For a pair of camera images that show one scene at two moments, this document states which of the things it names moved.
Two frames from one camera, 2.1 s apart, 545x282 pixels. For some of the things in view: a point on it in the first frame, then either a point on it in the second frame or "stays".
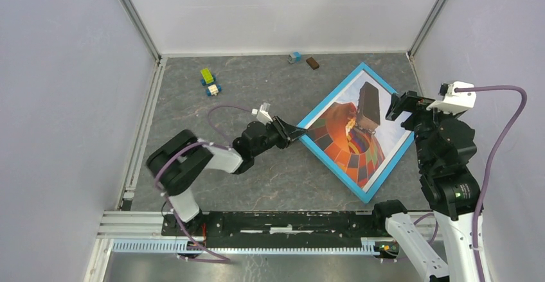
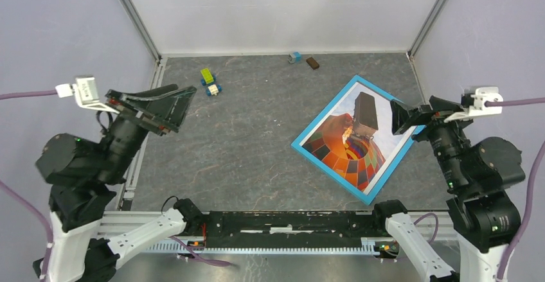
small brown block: x=312 y=63 stays
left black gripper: x=286 y=132 to x=165 y=113
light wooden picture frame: x=321 y=106 to x=415 y=133
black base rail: x=276 y=229 stays
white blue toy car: x=213 y=90 stays
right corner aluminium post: x=441 y=0 stays
